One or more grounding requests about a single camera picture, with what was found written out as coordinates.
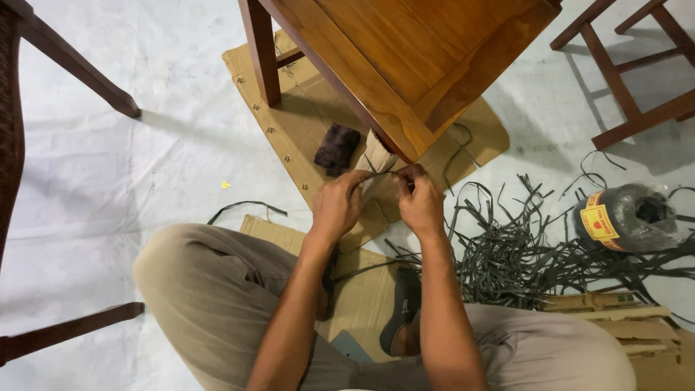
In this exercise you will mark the person's grey right shoe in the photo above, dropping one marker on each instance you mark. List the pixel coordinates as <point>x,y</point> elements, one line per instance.
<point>403,309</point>

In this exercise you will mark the large stapled cardboard sheet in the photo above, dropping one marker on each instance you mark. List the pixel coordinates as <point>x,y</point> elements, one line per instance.
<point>304,108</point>

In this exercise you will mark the light brown wooden table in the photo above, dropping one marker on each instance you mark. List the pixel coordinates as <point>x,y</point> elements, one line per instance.
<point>402,59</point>

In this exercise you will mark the blue flat card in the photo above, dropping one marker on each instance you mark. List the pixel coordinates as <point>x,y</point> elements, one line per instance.
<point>352,347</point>

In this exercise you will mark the dark wooden chair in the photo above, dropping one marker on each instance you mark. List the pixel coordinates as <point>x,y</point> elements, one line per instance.
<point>11,136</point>

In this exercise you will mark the person's right hand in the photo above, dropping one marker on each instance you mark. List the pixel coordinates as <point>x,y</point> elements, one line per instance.
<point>423,209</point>

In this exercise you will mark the dark wooden stool frame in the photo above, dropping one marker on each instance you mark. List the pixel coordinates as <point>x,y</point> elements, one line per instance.
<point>619,87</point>

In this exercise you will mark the cardboard wrap on table leg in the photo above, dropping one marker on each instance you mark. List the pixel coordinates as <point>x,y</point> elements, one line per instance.
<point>376,155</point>

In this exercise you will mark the person's left hand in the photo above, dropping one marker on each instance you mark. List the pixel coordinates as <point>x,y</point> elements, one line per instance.
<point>334,209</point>

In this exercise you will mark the stack of folded cardboard pieces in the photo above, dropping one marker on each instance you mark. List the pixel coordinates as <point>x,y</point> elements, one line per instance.
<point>640,331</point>

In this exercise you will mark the person's dark left shoe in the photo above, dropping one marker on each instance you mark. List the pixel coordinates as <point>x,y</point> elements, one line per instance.
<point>328,288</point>

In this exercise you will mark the person's beige trousers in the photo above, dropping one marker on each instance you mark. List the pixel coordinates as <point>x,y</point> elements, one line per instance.
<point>212,293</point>

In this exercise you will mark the plain cardboard sheet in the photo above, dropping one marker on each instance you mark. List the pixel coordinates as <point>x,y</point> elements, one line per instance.
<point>364,293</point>

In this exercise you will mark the dark brown cloth pad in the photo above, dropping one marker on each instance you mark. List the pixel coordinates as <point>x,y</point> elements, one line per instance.
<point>336,147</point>

